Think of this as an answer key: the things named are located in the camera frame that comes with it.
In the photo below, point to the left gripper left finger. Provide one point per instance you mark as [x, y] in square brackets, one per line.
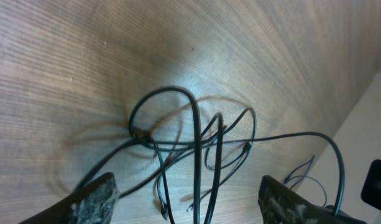
[93, 204]

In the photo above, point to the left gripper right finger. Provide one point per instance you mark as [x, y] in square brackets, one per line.
[280, 205]

